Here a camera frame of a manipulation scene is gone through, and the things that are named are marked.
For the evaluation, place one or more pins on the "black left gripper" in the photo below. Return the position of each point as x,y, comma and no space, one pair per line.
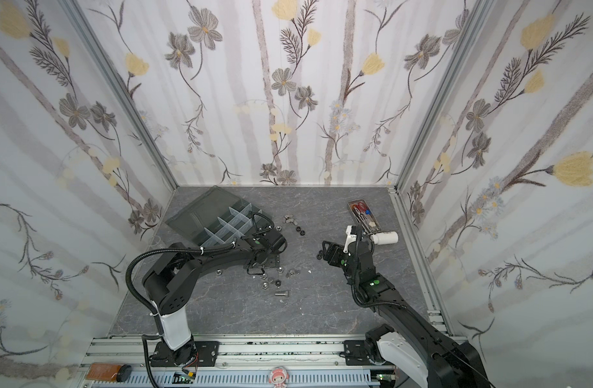
255,267

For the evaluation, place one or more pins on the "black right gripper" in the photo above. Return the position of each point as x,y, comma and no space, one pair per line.
335,254

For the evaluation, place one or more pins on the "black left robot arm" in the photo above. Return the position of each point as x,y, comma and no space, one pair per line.
165,280

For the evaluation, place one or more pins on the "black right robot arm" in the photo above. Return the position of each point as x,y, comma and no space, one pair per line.
407,340

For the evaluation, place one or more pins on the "steel wing nut far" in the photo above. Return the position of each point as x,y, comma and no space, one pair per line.
290,219

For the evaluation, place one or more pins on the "steel wing nut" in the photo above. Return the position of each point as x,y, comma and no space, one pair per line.
290,219
292,272

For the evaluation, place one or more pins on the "steel wing nut centre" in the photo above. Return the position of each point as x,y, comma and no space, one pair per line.
292,272

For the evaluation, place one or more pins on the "grey metal tool tray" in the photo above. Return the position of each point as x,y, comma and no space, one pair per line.
363,215

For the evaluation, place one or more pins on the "white plastic bottle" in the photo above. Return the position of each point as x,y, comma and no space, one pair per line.
385,238

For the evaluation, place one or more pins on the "pink doll figure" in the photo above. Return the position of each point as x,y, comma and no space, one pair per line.
278,377

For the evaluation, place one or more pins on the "orange brown board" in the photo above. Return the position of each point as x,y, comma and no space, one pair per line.
109,373

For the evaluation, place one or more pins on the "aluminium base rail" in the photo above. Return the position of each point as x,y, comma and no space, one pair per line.
246,361

